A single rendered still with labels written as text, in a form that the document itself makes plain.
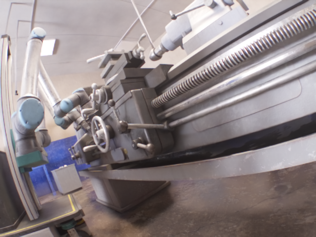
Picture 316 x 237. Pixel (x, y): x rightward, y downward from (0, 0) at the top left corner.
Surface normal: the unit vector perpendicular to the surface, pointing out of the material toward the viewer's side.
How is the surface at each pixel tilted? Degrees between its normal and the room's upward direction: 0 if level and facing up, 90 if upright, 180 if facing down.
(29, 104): 95
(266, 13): 90
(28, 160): 90
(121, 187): 90
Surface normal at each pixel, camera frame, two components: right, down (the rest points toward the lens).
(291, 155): -0.71, 0.21
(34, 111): 0.83, -0.26
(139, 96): 0.61, -0.29
